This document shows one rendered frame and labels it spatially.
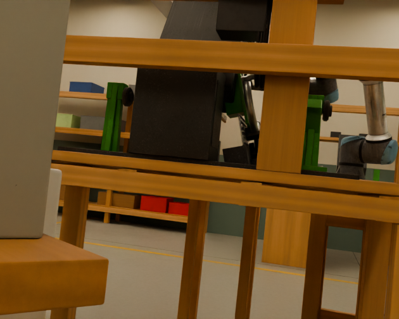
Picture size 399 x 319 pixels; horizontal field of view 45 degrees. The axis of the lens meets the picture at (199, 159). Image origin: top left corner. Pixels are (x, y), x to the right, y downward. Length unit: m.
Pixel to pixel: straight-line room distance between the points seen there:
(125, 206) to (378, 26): 4.71
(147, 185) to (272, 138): 0.44
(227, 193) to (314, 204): 0.27
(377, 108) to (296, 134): 0.83
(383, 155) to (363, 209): 0.83
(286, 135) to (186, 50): 0.42
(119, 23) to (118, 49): 7.01
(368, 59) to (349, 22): 6.36
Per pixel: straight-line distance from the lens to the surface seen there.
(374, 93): 2.28
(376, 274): 2.17
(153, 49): 1.61
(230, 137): 7.63
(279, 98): 1.55
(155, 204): 7.32
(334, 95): 1.94
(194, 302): 2.63
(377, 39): 7.83
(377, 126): 2.32
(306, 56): 1.53
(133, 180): 1.62
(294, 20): 1.61
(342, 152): 2.42
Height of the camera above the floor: 0.83
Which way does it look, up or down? 2 degrees up
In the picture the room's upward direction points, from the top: 6 degrees clockwise
